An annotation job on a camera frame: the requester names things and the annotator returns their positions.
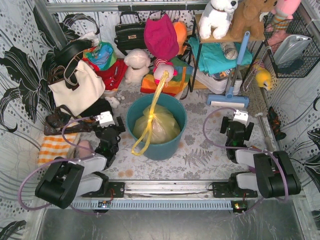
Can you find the rainbow striped folded cloth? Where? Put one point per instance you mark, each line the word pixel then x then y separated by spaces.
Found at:
pixel 175 86

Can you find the blue floor sweeper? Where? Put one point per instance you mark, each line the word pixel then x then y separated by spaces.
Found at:
pixel 229 99

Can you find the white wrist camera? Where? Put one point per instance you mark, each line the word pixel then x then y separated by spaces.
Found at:
pixel 105 119
pixel 241 117

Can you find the yellow translucent trash bag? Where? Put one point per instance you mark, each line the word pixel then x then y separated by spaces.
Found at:
pixel 157 124

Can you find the grey patterned pouch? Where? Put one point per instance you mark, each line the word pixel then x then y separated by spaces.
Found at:
pixel 229 50

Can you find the cream canvas tote bag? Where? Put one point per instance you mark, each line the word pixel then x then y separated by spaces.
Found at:
pixel 88 89

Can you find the colourful printed cloth bag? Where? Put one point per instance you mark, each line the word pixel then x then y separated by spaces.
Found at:
pixel 100 57

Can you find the brown plush bear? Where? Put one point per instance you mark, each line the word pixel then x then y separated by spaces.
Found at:
pixel 247 17

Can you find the orange checked towel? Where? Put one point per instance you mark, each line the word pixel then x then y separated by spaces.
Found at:
pixel 54 146

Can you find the yellow plush duck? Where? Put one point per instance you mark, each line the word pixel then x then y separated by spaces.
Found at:
pixel 262 75

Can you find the pink glasses case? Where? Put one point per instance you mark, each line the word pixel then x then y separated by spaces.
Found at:
pixel 84 149

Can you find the pink plush doll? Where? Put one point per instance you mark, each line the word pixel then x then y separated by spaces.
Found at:
pixel 160 66

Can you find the black leather handbag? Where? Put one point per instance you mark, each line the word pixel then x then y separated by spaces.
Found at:
pixel 130 36

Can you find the silver foil pouch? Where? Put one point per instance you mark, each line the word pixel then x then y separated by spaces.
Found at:
pixel 291 48

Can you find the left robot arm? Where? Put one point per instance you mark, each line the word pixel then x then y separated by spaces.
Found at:
pixel 65 180

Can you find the black wire basket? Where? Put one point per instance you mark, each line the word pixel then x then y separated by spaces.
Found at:
pixel 301 66

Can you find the teal plastic trash bin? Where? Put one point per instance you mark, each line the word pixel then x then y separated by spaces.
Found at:
pixel 166 150

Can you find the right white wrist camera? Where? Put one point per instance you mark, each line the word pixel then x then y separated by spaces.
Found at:
pixel 241 117

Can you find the cream plush sheep toy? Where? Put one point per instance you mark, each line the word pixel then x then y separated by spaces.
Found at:
pixel 138 63

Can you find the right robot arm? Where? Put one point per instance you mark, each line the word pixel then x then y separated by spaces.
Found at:
pixel 269 174

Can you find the dark patterned cloth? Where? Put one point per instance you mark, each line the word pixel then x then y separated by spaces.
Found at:
pixel 275 124

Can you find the brown patterned bag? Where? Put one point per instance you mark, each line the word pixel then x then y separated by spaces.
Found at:
pixel 61 116

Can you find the magenta fabric bag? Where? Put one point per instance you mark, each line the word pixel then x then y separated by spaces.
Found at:
pixel 160 38

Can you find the pink plush toy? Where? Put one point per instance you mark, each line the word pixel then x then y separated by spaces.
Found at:
pixel 283 12

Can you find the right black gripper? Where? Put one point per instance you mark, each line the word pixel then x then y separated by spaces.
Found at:
pixel 224 124

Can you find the red folded cloth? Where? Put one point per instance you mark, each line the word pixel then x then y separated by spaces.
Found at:
pixel 113 76

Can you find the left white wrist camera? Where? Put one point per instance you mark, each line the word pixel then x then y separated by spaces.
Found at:
pixel 105 119

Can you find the orange plush toy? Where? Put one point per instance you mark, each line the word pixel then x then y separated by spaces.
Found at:
pixel 181 33

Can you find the teal folded cloth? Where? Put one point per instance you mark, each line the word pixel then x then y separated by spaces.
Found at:
pixel 212 59

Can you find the white plush dog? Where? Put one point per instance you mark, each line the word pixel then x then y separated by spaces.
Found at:
pixel 216 18

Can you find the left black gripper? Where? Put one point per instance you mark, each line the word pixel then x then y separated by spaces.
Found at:
pixel 120 125

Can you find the wooden metal shelf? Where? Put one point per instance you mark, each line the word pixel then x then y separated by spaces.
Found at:
pixel 192 80

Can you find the metal base rail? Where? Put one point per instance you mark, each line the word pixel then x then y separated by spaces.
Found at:
pixel 166 195

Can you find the beige chenille mop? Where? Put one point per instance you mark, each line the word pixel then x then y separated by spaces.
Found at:
pixel 257 108

